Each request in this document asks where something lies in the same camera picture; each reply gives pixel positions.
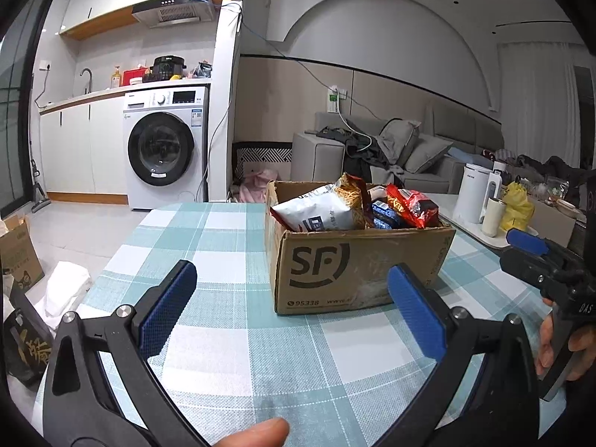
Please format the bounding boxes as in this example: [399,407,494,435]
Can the pink cloth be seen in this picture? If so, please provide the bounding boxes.
[230,170,280,203]

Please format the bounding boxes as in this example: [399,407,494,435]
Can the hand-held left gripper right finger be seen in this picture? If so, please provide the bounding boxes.
[387,263,541,447]

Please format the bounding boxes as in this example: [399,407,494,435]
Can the white curtain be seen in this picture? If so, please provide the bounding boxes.
[496,42,583,168]

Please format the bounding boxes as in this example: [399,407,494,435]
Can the checked teal white tablecloth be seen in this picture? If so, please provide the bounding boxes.
[32,202,569,447]

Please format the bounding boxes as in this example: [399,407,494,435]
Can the stick vacuum cleaner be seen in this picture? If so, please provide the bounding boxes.
[29,140,51,210]

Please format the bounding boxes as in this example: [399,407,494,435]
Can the light blue cloth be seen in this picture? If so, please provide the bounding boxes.
[447,146,494,168]

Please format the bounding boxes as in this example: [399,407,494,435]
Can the dark glass door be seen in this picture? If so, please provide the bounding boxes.
[0,0,57,217]

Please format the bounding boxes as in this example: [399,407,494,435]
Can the pile of dark clothes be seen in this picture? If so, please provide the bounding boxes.
[317,126,406,187]

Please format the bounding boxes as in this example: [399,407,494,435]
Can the black pressure cooker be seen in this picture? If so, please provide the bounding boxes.
[153,56,188,82]

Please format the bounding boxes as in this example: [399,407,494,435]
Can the blue snack packet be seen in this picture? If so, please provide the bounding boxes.
[370,200,401,230]

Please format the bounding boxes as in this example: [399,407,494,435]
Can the white washing machine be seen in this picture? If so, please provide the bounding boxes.
[122,86,209,210]

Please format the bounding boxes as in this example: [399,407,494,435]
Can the white electric kettle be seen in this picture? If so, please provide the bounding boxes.
[453,163,503,224]

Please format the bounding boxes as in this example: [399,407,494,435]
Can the yellow plastic bag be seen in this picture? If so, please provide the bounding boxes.
[500,181,536,232]

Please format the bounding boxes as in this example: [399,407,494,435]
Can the red snack packet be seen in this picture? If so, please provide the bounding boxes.
[386,184,440,229]

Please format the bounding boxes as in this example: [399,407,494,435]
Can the white noodle snack packet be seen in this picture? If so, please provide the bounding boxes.
[270,185,366,232]

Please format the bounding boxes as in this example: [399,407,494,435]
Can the open cardboard box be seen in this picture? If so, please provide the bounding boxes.
[0,214,46,289]

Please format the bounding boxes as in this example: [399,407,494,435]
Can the steel range hood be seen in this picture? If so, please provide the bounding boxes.
[131,0,224,28]

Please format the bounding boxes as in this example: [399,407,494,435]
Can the grey cushion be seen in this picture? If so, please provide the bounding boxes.
[378,118,422,166]
[404,134,454,174]

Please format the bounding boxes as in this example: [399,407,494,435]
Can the white wall charger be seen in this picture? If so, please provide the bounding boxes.
[326,86,348,113]

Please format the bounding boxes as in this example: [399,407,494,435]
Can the cream cup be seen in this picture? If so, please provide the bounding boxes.
[481,197,506,237]

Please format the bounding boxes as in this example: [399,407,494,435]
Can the small brown cardboard box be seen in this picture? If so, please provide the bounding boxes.
[526,196,578,247]

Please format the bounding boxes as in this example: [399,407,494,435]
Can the black bag yellow print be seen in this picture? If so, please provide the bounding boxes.
[2,284,57,387]

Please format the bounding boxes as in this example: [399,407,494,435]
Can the grey sofa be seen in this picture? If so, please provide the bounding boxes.
[291,112,506,196]

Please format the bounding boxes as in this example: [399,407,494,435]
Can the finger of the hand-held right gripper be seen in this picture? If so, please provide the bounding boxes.
[500,248,559,292]
[507,228,551,258]

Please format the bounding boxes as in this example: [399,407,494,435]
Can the black white patterned basket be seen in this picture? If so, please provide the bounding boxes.
[232,142,294,182]

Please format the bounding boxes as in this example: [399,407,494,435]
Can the white cable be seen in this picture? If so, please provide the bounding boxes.
[337,112,375,150]

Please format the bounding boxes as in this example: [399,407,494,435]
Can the white plastic bag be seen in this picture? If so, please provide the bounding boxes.
[35,261,94,322]

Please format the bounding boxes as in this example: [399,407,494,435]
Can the heap of dark clothing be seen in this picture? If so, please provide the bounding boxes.
[496,149,596,206]

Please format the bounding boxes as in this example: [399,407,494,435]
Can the person's left hand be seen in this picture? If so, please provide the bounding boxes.
[205,418,290,447]

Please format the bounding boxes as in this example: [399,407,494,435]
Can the person's right hand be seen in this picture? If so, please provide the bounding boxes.
[535,302,596,385]

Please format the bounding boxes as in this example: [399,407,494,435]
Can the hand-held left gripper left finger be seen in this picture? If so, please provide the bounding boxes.
[42,260,206,447]

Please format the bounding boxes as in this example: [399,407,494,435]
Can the orange noodle snack packet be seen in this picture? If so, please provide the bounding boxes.
[336,172,368,230]

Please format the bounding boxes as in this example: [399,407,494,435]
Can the white base cabinets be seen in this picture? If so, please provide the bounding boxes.
[39,100,129,205]

